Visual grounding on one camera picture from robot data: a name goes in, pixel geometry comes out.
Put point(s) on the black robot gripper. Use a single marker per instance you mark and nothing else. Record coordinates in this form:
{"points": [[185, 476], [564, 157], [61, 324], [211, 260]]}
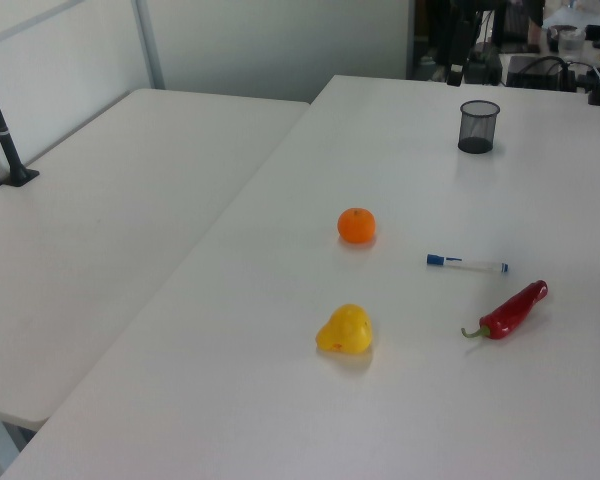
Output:
{"points": [[464, 9]]}

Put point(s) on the white marker with blue cap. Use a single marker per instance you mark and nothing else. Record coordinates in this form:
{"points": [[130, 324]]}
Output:
{"points": [[467, 264]]}

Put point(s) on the black electronics box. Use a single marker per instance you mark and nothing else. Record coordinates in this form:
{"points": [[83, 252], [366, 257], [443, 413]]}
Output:
{"points": [[535, 72]]}

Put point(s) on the black mesh pen cup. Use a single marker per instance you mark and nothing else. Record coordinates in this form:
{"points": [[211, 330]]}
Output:
{"points": [[478, 127]]}

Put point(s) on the clear glass jar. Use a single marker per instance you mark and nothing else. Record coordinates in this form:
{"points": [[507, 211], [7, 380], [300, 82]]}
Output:
{"points": [[572, 42]]}

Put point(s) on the orange mandarin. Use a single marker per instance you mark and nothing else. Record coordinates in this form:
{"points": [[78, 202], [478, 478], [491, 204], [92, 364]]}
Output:
{"points": [[356, 225]]}

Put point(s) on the red chili pepper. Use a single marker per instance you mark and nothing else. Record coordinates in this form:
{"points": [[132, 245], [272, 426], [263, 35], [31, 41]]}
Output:
{"points": [[512, 311]]}

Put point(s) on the yellow bell pepper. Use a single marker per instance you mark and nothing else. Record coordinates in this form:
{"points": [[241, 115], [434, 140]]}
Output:
{"points": [[345, 330]]}

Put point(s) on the grey partition frame post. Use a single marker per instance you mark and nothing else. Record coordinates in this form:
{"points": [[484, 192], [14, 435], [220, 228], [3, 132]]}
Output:
{"points": [[149, 44]]}

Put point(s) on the black camera stand pole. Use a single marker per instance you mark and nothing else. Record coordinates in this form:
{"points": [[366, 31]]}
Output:
{"points": [[0, 127]]}

